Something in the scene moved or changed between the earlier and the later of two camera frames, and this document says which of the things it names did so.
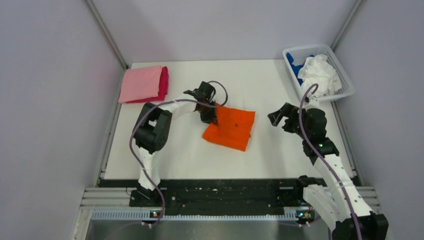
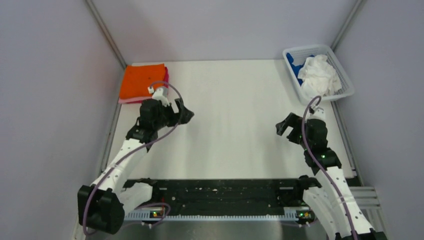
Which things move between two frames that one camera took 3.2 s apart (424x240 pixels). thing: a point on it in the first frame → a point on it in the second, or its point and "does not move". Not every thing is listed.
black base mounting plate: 267,193 does not move
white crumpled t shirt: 317,70 does not move
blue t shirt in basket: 297,68 does not move
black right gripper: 276,117 → 293,120
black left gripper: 211,119 → 175,117
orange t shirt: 234,127 → 136,79
